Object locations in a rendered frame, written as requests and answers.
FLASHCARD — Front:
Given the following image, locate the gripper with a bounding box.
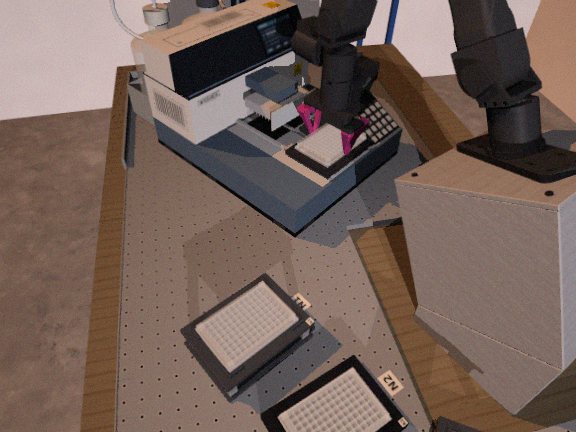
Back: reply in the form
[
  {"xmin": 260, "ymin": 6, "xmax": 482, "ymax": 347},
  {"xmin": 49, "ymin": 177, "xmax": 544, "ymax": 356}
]
[{"xmin": 297, "ymin": 75, "xmax": 370, "ymax": 155}]

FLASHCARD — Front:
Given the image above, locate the white well plate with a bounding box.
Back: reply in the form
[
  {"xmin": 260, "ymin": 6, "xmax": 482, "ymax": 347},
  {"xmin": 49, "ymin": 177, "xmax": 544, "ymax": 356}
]
[
  {"xmin": 195, "ymin": 281, "xmax": 299, "ymax": 373},
  {"xmin": 278, "ymin": 367, "xmax": 392, "ymax": 432},
  {"xmin": 294, "ymin": 123, "xmax": 367, "ymax": 168}
]

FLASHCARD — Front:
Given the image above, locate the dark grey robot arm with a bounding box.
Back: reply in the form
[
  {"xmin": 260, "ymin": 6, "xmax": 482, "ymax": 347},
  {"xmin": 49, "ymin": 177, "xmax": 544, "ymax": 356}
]
[{"xmin": 291, "ymin": 0, "xmax": 576, "ymax": 183}]

